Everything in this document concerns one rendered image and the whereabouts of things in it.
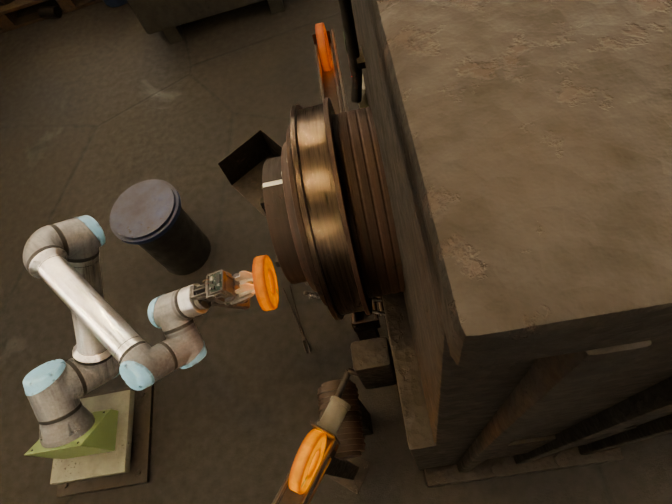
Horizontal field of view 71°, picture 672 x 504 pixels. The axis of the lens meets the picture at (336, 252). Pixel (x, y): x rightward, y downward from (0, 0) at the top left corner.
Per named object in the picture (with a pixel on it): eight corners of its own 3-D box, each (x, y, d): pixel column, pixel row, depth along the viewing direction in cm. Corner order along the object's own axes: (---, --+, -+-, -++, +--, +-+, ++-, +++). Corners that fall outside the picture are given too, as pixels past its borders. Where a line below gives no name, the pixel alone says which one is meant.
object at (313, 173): (349, 184, 135) (313, 48, 94) (375, 342, 113) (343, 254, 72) (327, 188, 136) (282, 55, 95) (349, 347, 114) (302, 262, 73)
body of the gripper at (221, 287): (223, 293, 125) (188, 305, 130) (243, 302, 132) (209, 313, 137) (223, 267, 129) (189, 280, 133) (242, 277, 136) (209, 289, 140)
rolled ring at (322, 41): (315, 41, 182) (324, 39, 181) (314, 14, 192) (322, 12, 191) (325, 81, 197) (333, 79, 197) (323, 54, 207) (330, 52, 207)
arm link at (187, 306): (198, 320, 139) (199, 290, 143) (212, 316, 137) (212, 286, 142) (176, 312, 131) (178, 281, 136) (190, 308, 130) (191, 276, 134)
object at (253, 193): (306, 226, 236) (260, 128, 173) (341, 259, 225) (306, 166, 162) (275, 253, 232) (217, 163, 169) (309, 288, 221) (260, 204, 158)
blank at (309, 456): (325, 458, 130) (314, 453, 131) (329, 420, 122) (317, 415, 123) (298, 508, 118) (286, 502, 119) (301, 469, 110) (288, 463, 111)
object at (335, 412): (352, 408, 131) (350, 403, 126) (336, 439, 127) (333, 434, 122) (333, 399, 133) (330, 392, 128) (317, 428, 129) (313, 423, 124)
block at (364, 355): (395, 358, 143) (389, 334, 122) (400, 384, 139) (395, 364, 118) (360, 363, 144) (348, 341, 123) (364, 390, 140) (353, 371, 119)
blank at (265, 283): (263, 243, 130) (251, 245, 130) (264, 292, 121) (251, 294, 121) (278, 273, 143) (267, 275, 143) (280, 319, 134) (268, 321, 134)
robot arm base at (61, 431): (30, 453, 174) (20, 430, 171) (57, 421, 192) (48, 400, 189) (80, 442, 173) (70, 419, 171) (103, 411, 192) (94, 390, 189)
